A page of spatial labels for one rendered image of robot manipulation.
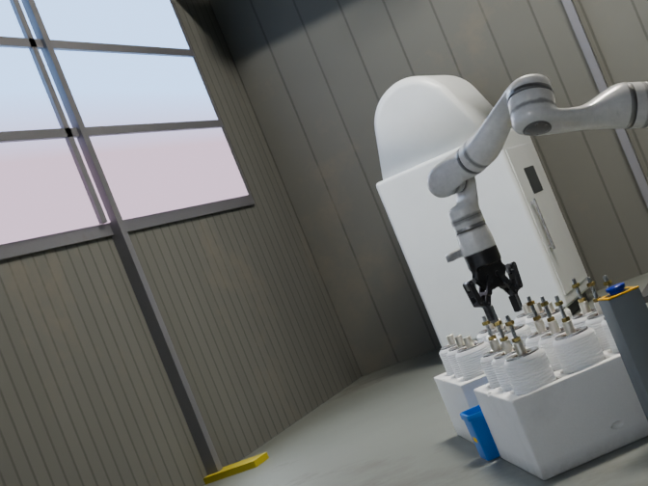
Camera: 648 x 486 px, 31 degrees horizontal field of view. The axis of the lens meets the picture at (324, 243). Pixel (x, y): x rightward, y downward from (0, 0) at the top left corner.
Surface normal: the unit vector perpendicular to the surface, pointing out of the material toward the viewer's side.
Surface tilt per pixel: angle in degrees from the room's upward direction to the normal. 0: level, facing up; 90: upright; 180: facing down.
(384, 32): 90
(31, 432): 90
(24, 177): 90
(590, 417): 90
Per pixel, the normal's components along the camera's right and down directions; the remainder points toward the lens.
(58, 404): 0.85, -0.36
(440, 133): -0.40, 0.14
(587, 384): 0.08, -0.06
